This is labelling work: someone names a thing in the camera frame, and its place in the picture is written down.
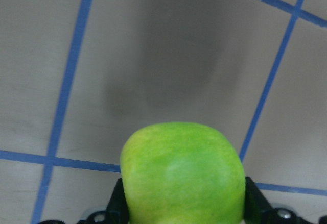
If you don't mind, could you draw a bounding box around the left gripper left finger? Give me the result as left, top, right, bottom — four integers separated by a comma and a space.
105, 178, 130, 224

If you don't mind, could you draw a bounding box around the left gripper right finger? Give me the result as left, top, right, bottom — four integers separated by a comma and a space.
243, 177, 273, 224

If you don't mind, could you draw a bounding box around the green apple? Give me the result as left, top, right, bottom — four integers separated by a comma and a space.
120, 122, 245, 223

